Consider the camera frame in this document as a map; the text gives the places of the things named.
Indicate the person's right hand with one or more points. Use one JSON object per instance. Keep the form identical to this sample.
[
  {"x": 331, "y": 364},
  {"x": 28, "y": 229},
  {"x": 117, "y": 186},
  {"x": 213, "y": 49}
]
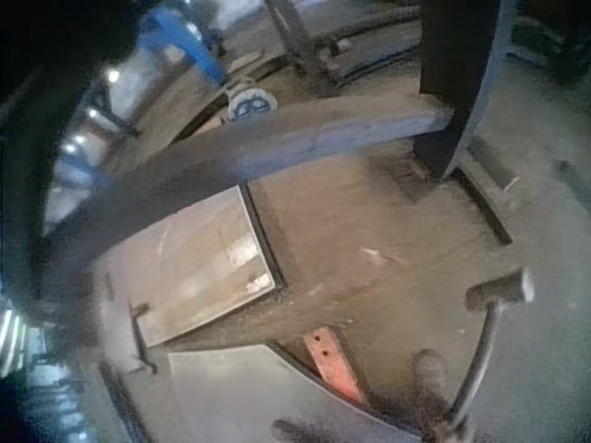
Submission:
[{"x": 406, "y": 427}]

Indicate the dark steel hammer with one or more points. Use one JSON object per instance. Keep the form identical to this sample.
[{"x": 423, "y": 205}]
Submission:
[{"x": 485, "y": 337}]

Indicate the grey steel plate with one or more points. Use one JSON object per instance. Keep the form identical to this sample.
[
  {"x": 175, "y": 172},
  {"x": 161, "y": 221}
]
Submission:
[{"x": 258, "y": 392}]

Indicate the rusty brown steel plate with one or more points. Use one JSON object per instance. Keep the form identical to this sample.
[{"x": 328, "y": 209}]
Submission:
[{"x": 198, "y": 272}]

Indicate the long grey steel beam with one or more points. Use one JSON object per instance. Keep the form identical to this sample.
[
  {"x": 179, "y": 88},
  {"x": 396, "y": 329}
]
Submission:
[{"x": 258, "y": 152}]

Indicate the dark steel column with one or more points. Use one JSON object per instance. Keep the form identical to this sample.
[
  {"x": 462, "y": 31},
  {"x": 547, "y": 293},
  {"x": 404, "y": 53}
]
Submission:
[{"x": 454, "y": 78}]

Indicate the white and blue round part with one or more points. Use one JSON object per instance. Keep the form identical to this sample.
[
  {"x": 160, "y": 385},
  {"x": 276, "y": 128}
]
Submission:
[{"x": 251, "y": 105}]

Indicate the dark steel floor rails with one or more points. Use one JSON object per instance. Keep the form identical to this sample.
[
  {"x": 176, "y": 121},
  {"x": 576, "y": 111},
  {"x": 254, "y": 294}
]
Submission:
[{"x": 374, "y": 57}]

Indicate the dark angled steel bar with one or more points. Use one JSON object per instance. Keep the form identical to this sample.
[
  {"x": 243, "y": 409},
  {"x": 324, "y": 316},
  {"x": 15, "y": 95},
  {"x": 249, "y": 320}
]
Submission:
[{"x": 302, "y": 46}]

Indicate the red metal bracket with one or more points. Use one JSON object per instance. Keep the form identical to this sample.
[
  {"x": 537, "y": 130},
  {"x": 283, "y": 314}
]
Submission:
[{"x": 332, "y": 364}]

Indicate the dark steel base frame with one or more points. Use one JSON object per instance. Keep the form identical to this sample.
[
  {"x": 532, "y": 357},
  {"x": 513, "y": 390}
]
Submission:
[{"x": 485, "y": 194}]

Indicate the blue metal frame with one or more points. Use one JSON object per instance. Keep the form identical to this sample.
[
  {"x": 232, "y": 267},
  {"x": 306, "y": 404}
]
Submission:
[{"x": 184, "y": 39}]

